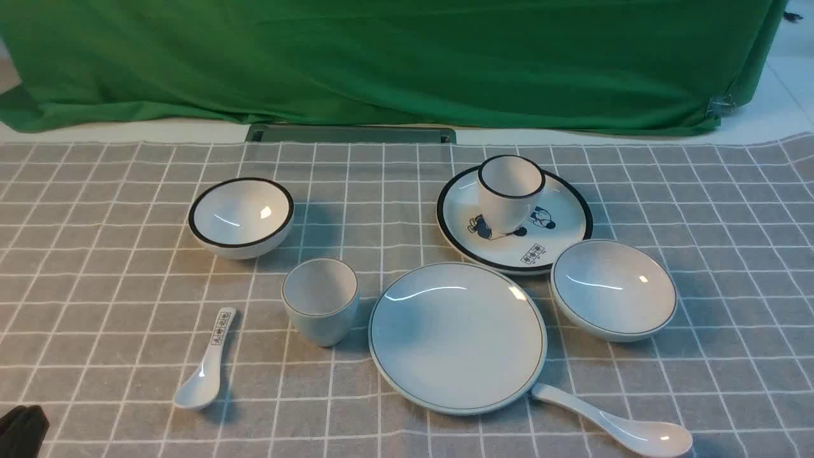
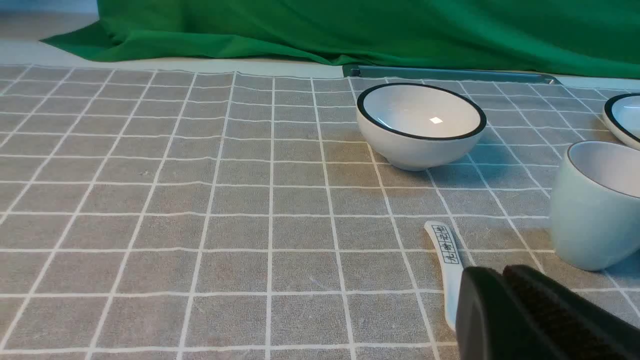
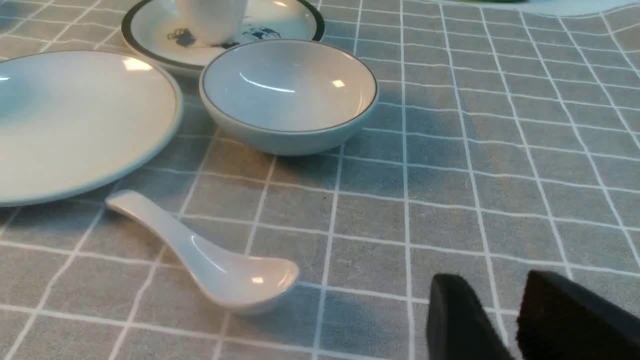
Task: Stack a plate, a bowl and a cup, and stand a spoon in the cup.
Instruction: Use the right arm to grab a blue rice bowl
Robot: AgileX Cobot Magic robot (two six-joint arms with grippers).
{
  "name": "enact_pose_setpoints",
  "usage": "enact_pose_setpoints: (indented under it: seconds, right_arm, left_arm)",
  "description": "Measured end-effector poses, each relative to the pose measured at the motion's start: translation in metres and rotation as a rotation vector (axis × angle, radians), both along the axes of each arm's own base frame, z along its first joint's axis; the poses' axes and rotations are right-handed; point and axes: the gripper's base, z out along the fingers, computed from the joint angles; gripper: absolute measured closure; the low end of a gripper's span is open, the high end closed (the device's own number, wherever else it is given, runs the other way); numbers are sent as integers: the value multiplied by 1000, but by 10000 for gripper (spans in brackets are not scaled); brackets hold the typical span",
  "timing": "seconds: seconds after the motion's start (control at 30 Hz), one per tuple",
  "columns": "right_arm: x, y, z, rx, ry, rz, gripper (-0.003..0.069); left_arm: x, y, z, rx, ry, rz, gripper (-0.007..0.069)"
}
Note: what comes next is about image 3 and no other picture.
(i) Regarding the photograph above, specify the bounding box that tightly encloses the plain white ceramic spoon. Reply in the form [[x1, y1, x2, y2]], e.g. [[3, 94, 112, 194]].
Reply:
[[105, 189, 300, 316]]

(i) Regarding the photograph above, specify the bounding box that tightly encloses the grey checked tablecloth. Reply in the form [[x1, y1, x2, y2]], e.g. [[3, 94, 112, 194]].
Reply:
[[1, 0, 640, 360]]

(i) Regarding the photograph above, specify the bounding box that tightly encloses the pale blue shallow bowl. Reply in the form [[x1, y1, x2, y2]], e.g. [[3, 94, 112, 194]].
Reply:
[[198, 39, 381, 157]]

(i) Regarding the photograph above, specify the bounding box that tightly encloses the pale blue large plate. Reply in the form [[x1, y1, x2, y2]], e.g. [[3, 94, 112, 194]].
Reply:
[[0, 50, 185, 208]]

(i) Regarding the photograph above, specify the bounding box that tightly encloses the black-rimmed white cup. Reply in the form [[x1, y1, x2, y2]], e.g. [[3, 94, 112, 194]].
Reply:
[[175, 0, 249, 46]]

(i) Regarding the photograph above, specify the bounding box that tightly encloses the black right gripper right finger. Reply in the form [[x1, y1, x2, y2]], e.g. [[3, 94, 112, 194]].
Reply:
[[516, 269, 640, 360]]

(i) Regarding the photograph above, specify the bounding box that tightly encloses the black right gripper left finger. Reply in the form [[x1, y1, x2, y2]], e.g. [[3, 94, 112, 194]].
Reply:
[[426, 273, 514, 360]]

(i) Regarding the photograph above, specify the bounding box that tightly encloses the black-rimmed cartoon plate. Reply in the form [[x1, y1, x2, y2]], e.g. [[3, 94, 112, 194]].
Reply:
[[121, 0, 325, 79]]

